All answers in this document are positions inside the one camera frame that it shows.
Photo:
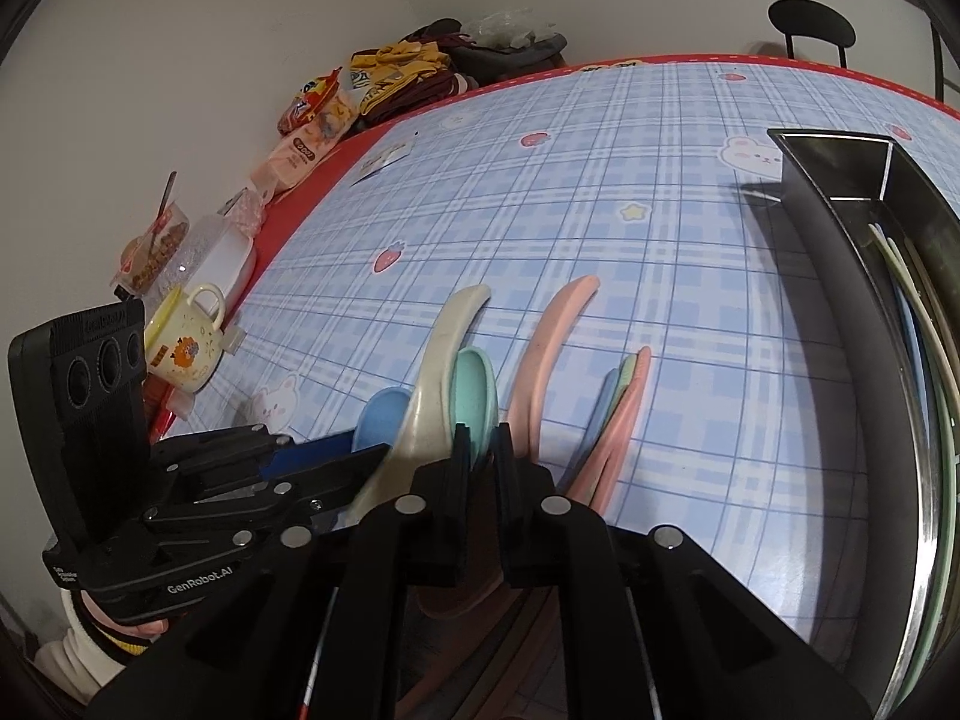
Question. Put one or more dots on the grey stool with plastic bag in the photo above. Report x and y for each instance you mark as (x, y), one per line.
(510, 49)

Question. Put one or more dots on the blue chopstick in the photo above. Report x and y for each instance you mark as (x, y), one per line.
(911, 367)
(606, 405)

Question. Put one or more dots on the pile of clothes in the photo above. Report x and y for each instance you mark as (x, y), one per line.
(397, 75)

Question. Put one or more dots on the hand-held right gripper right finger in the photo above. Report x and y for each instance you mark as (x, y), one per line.
(525, 517)

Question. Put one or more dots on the black round-back chair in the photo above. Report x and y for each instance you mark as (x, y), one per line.
(810, 19)

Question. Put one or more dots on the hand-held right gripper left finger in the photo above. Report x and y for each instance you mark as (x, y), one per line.
(450, 510)

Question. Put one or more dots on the snack cup with stick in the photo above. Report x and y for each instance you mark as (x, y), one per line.
(154, 247)

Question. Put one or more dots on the green chopstick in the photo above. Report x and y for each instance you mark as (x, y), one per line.
(628, 375)

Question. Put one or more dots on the red snack bag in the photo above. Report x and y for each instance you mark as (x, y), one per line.
(315, 105)

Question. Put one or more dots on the small white card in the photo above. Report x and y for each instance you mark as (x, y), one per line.
(381, 163)

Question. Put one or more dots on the cream spoon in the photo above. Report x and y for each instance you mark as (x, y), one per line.
(442, 345)

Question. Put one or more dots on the black metal chair frame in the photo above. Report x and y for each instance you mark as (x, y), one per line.
(937, 60)

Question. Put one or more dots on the clear plastic container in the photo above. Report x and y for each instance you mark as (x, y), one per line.
(217, 255)

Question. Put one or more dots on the blue plaid table mat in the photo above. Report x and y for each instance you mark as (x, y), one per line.
(525, 202)

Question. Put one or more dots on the yellow printed cup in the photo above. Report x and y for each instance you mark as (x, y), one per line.
(184, 345)

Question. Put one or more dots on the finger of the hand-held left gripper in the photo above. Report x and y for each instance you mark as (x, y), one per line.
(315, 450)
(330, 487)

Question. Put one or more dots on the steel utensil tray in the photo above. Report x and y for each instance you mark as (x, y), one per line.
(832, 240)

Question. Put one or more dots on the cream chopstick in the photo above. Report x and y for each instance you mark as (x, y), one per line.
(930, 300)

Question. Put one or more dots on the pink snack packet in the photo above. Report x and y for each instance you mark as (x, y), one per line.
(292, 165)

